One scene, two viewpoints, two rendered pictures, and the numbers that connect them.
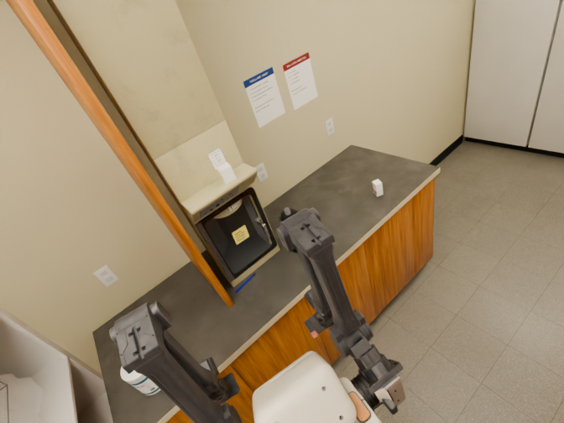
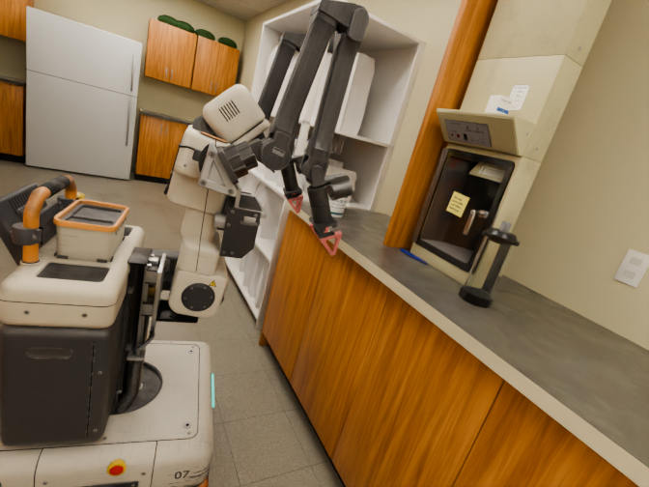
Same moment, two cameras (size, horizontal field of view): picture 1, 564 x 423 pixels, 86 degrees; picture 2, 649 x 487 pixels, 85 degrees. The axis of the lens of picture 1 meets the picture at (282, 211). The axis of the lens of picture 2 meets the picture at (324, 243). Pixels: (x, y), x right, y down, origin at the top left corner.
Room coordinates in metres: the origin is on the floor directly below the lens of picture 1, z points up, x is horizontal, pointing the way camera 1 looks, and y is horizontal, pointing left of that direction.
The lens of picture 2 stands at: (0.55, -1.04, 1.32)
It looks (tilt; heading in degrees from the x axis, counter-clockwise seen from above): 17 degrees down; 84
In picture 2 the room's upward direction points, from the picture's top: 15 degrees clockwise
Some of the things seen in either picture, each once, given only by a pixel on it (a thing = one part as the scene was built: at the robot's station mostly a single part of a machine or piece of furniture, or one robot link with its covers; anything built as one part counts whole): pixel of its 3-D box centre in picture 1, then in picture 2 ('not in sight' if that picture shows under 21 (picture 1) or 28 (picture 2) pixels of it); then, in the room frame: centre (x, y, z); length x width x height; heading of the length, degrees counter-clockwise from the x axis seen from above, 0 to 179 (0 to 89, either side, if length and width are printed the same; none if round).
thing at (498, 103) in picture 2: (226, 173); (498, 106); (1.11, 0.16, 1.54); 0.05 x 0.05 x 0.06; 15
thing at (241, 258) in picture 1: (242, 236); (457, 207); (1.14, 0.22, 1.19); 0.30 x 0.01 x 0.40; 116
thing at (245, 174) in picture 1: (224, 195); (476, 129); (1.09, 0.20, 1.46); 0.32 x 0.12 x 0.10; 116
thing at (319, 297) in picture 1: (315, 274); (331, 101); (0.58, -0.03, 1.40); 0.11 x 0.06 x 0.43; 106
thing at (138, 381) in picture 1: (146, 371); (333, 199); (0.74, 0.75, 1.02); 0.13 x 0.13 x 0.15
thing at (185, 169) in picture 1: (217, 205); (493, 178); (1.26, 0.28, 1.33); 0.32 x 0.25 x 0.77; 116
